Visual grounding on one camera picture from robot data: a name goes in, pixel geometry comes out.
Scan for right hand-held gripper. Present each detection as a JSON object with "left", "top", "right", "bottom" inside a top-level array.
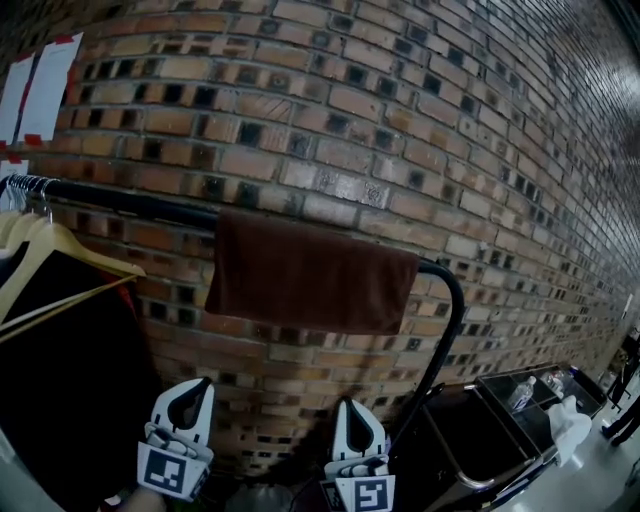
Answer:
[{"left": 319, "top": 397, "right": 397, "bottom": 512}]

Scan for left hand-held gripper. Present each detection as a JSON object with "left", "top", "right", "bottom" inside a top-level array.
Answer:
[{"left": 136, "top": 376, "right": 217, "bottom": 502}]

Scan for brown towel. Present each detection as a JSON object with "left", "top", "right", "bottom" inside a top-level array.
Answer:
[{"left": 203, "top": 208, "right": 422, "bottom": 337}]

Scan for black clothes rack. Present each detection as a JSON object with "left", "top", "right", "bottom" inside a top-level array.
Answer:
[{"left": 0, "top": 173, "right": 467, "bottom": 454}]

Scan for person's left forearm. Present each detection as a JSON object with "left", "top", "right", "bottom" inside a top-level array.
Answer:
[{"left": 102, "top": 487, "right": 167, "bottom": 512}]

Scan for black hanging garments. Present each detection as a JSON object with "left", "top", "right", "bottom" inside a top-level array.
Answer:
[{"left": 0, "top": 248, "right": 167, "bottom": 512}]

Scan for metal utility cart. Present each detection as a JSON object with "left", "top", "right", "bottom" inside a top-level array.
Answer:
[{"left": 394, "top": 364, "right": 610, "bottom": 512}]

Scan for clear plastic water bottle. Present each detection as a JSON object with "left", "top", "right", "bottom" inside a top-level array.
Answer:
[{"left": 506, "top": 375, "right": 538, "bottom": 413}]

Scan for wooden clothes hanger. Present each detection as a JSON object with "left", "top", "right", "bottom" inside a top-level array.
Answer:
[
  {"left": 0, "top": 209, "right": 44, "bottom": 254},
  {"left": 0, "top": 219, "right": 147, "bottom": 342}
]

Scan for white crumpled cloth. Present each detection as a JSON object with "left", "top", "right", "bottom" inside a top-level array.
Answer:
[{"left": 546, "top": 393, "right": 594, "bottom": 469}]

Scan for white paper sheet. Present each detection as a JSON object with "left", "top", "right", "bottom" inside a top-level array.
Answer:
[
  {"left": 16, "top": 31, "right": 86, "bottom": 145},
  {"left": 0, "top": 51, "right": 40, "bottom": 145}
]

